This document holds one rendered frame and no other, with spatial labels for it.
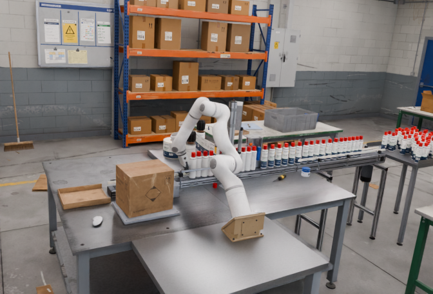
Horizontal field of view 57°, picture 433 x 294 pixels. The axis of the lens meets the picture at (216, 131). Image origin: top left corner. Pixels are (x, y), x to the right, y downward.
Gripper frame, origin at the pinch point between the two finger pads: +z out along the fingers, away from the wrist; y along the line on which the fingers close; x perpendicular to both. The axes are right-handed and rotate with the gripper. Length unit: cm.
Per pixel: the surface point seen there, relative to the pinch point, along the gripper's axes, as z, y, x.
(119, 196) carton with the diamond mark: -19, -26, 56
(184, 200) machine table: 6.2, -26.1, 16.2
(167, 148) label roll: -1.1, 48.4, -4.4
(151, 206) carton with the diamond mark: -11, -41, 42
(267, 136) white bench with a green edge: 67, 110, -143
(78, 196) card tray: -17, 3, 79
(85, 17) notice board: -99, 427, -46
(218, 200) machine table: 13.7, -35.5, -4.8
